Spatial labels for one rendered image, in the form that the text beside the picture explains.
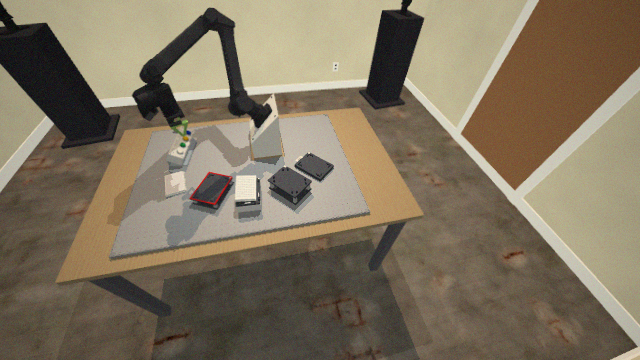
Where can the white button panel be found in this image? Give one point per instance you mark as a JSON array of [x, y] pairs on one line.
[[178, 157]]

